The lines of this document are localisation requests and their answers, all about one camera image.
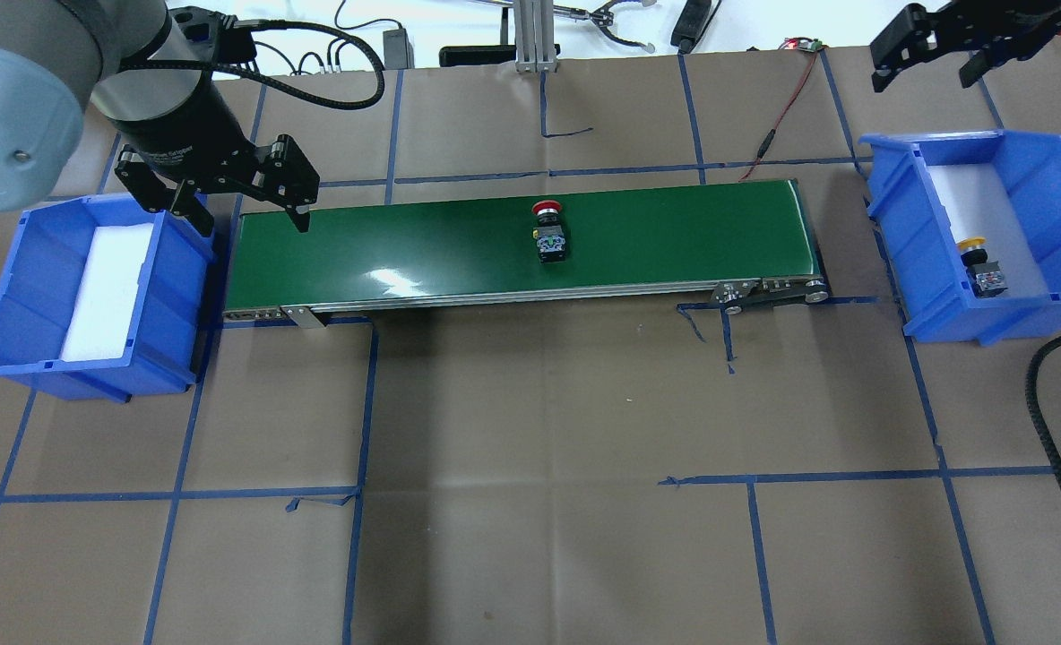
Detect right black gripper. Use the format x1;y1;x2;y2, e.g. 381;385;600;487
869;1;1061;93

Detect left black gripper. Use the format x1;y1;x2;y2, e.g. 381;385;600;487
116;90;321;237

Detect yellow push button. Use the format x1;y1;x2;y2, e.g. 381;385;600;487
955;236;1007;299

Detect red push button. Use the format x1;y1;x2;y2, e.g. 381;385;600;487
533;201;568;262

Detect blue bin left side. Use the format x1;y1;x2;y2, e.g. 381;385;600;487
0;194;215;403

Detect blue bin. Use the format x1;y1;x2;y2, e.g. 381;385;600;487
860;130;1061;346
0;194;215;403

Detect blue bin right side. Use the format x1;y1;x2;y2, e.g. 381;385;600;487
860;130;1061;346

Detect black power adapter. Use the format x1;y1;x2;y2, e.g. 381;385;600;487
382;27;415;70

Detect black handheld device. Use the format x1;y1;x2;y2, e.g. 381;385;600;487
669;0;721;55

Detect green conveyor belt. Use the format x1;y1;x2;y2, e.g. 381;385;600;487
224;180;831;325

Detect green grabber reach tool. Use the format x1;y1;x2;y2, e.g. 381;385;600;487
477;0;657;50

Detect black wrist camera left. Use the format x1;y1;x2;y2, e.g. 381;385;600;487
168;5;257;66

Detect red black wire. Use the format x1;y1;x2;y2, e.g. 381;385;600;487
738;38;829;184

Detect aluminium frame post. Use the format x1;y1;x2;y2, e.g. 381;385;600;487
514;0;556;73

